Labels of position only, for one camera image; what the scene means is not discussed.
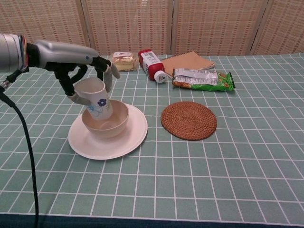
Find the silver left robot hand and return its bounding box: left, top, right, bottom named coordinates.
left=26, top=39, right=121, bottom=105

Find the small white flowered cup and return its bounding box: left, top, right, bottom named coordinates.
left=74, top=78, right=113, bottom=120

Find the off-white bowl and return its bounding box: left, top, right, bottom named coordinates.
left=81, top=99, right=130, bottom=139

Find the white round plate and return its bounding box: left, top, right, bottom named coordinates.
left=67, top=102, right=149, bottom=160

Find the clear wrapped cake slice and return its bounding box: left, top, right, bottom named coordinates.
left=112, top=51, right=140, bottom=72

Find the bamboo folding screen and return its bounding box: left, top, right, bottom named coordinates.
left=0, top=0, right=304, bottom=57

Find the red bottle with white cap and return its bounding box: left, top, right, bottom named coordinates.
left=138, top=49, right=167, bottom=84

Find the brown spiral notebook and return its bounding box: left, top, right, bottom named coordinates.
left=161, top=50, right=216, bottom=79

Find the brown woven round coaster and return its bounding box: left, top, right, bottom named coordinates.
left=161, top=101, right=218, bottom=141

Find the green snack packet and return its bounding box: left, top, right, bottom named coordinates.
left=171, top=68, right=236, bottom=93

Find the green grid tablecloth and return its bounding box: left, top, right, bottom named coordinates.
left=0, top=53, right=304, bottom=228

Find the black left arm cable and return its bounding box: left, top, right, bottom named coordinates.
left=0, top=68, right=40, bottom=228

